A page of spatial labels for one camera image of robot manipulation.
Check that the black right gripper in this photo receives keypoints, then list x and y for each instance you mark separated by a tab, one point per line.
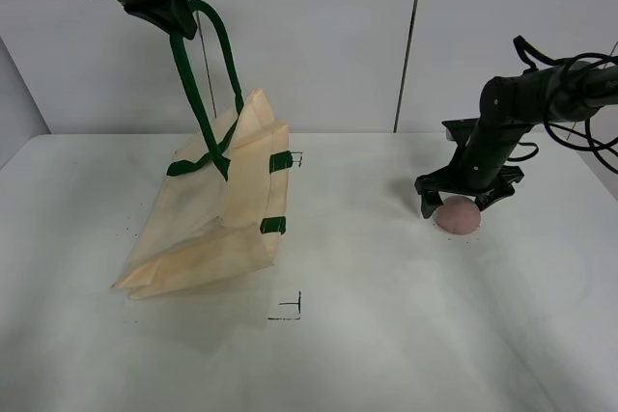
477	168

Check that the pink peach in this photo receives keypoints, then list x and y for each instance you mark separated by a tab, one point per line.
458	215

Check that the cream linen bag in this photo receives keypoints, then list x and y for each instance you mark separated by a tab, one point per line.
221	209

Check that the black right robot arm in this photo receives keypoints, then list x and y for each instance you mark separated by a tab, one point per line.
570	91

